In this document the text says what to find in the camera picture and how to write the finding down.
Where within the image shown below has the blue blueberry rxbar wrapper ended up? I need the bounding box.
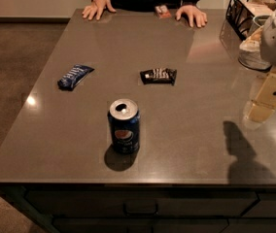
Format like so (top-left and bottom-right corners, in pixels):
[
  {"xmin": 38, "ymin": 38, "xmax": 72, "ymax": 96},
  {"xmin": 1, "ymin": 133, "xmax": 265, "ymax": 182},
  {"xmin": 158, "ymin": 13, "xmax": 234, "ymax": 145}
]
[{"xmin": 57, "ymin": 64, "xmax": 93, "ymax": 91}]

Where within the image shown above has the blue pepsi soda can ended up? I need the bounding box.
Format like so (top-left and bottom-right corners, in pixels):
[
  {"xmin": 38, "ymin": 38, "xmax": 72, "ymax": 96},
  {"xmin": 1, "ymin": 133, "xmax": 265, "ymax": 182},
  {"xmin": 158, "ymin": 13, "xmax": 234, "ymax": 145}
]
[{"xmin": 108, "ymin": 99, "xmax": 140, "ymax": 154}]

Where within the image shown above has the person's right hand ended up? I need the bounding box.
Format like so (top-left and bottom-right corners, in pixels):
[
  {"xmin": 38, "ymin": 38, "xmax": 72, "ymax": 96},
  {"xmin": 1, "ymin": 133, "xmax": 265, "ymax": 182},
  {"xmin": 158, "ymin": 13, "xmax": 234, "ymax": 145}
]
[{"xmin": 82, "ymin": 0, "xmax": 116, "ymax": 20}]

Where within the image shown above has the black wire basket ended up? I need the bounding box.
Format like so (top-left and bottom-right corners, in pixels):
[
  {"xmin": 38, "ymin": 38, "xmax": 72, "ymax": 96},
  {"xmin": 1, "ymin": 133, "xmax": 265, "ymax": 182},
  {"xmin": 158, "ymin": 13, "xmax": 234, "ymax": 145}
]
[{"xmin": 225, "ymin": 0, "xmax": 276, "ymax": 40}]

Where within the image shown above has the small red snack packet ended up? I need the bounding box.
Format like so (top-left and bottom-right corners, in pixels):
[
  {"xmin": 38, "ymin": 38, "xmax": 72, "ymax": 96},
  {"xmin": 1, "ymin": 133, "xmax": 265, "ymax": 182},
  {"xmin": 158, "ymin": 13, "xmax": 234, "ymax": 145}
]
[{"xmin": 155, "ymin": 5, "xmax": 171, "ymax": 18}]

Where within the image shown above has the person's left hand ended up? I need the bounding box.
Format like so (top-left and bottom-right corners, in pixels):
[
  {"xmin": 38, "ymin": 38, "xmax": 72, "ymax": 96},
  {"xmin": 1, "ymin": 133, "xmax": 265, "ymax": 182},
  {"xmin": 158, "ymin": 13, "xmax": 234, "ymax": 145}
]
[{"xmin": 175, "ymin": 5, "xmax": 207, "ymax": 28}]

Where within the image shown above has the clear glass jar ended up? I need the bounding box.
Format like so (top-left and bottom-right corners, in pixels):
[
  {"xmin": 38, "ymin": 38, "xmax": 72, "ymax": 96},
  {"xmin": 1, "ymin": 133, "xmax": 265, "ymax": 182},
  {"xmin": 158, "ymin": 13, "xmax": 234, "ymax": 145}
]
[{"xmin": 238, "ymin": 16, "xmax": 271, "ymax": 71}]

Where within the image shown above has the dark cabinet drawer front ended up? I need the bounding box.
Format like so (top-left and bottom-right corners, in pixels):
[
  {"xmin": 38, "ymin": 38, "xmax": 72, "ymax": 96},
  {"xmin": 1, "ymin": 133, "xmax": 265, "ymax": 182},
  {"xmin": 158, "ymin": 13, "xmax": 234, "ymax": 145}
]
[{"xmin": 26, "ymin": 188, "xmax": 276, "ymax": 233}]

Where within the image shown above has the black chocolate rxbar wrapper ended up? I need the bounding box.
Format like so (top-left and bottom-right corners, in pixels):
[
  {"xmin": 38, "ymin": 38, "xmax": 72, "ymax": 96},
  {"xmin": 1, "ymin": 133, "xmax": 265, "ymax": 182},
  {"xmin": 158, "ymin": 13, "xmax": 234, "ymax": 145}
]
[{"xmin": 140, "ymin": 68, "xmax": 177, "ymax": 85}]

